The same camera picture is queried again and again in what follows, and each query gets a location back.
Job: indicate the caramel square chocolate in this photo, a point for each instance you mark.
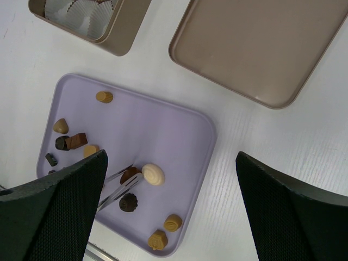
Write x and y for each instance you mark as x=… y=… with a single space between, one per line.
x=89 y=150

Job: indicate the dark round shiny chocolate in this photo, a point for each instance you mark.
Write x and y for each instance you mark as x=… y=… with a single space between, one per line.
x=60 y=143

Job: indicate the brown tin box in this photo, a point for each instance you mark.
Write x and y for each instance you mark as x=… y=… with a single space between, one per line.
x=110 y=25

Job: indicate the dark rose chocolate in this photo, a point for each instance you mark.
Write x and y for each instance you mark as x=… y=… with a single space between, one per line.
x=128 y=203

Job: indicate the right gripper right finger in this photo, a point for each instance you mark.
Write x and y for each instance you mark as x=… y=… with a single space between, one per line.
x=291 y=219

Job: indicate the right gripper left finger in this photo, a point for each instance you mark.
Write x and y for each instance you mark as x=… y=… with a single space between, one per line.
x=51 y=218

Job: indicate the caramel hexagon chocolate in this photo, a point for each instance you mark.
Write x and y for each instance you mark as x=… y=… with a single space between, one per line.
x=158 y=240

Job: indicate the white swirl oval chocolate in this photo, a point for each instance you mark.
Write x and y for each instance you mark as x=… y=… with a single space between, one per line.
x=153 y=174

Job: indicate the brown tin lid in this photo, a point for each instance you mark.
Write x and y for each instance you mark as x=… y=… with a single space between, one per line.
x=262 y=50

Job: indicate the purple plastic tray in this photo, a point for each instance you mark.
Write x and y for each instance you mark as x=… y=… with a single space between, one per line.
x=135 y=129

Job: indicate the caramel round chocolate top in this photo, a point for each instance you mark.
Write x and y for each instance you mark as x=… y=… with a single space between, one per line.
x=104 y=97

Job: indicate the brown rectangular chocolate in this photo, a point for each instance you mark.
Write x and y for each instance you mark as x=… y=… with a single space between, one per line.
x=76 y=141

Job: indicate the dark flat bar chocolate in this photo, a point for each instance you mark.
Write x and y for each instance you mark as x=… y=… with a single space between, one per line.
x=51 y=159

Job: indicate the caramel leaf round chocolate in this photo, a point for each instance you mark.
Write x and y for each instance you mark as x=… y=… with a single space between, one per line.
x=172 y=223

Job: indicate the brown ribbed chocolate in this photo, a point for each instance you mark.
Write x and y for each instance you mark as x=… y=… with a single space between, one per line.
x=130 y=172

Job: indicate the tan heart chocolate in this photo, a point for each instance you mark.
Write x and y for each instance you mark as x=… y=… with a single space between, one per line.
x=61 y=126

